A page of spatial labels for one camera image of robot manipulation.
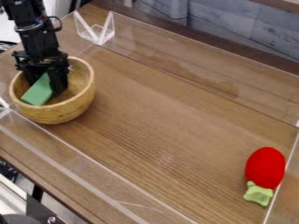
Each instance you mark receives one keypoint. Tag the wooden bowl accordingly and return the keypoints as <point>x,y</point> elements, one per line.
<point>65,106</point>

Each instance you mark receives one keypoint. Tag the green rectangular block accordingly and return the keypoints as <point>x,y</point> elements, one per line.
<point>39,92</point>

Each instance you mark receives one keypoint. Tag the black device with screw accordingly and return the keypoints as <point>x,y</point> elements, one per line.
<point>27,211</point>

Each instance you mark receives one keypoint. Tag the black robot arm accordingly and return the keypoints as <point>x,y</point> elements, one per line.
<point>40,56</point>

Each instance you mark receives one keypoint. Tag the red plush strawberry toy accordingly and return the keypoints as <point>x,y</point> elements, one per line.
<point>264,173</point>

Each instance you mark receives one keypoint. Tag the clear acrylic corner bracket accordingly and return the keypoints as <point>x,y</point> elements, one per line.
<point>95,33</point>

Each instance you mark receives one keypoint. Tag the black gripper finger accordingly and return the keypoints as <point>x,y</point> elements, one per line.
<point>59,78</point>
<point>32,76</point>

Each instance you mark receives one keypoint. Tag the black table leg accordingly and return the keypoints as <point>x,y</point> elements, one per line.
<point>37,193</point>

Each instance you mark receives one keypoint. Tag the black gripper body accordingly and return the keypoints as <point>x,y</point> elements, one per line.
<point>35,66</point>

